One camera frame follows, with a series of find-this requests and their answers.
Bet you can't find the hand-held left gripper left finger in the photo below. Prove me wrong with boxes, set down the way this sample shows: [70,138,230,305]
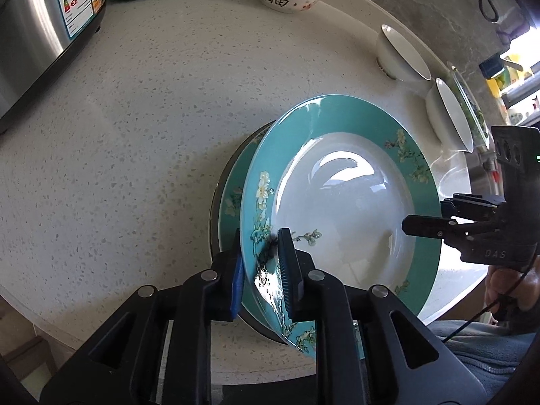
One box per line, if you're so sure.
[40,228,244,405]

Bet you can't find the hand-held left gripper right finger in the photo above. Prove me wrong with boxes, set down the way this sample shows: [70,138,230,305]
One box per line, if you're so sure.
[276,228,488,405]

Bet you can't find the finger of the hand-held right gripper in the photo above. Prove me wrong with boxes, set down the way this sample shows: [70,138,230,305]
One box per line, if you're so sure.
[441,193,506,221]
[402,214,504,242]

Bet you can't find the white plate with dark rim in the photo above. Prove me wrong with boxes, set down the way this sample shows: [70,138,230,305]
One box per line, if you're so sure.
[209,120,292,342]

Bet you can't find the teal floral plate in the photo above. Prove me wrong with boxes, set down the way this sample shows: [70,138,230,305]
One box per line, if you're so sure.
[221,129,368,361]
[240,95,442,366]

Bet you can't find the large white dark-rimmed bowl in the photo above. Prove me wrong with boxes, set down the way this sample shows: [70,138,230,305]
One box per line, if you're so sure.
[425,78,474,153]

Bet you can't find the plain white bowl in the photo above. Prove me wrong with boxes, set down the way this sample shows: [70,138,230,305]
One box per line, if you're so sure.
[376,24,432,82]

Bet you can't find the person's right hand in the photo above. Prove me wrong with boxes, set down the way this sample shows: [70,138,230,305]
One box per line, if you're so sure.
[484,256,540,318]

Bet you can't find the clear plastic container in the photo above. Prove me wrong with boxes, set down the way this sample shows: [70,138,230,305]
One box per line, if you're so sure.
[446,62,491,149]

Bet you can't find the cooking oil bottle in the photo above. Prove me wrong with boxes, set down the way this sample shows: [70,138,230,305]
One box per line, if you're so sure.
[500,53,534,87]

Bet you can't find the dark blue cup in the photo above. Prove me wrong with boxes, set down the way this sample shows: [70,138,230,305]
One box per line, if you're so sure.
[479,56,507,80]

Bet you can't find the grey-blue fleece clothing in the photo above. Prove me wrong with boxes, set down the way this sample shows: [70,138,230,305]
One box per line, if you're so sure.
[434,320,533,405]

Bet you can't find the stainless steel rice cooker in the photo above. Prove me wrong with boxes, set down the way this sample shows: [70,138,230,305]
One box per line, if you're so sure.
[0,0,108,133]

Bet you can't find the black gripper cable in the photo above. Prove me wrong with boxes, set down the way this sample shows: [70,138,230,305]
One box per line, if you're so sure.
[442,245,540,342]

